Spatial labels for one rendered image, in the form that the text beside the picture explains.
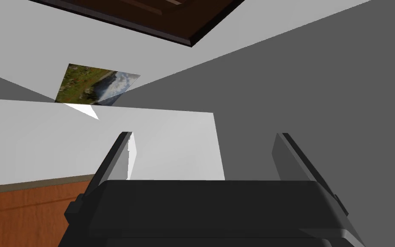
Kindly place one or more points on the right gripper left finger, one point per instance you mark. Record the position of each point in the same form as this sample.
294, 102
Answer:
117, 161

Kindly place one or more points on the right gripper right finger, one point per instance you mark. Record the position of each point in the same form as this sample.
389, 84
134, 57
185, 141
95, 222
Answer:
295, 161

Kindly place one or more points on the orange wooden cupboard door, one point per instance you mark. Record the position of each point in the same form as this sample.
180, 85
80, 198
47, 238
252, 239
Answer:
29, 216

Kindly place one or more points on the landscape picture on wall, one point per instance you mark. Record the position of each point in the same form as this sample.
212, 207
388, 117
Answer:
94, 84

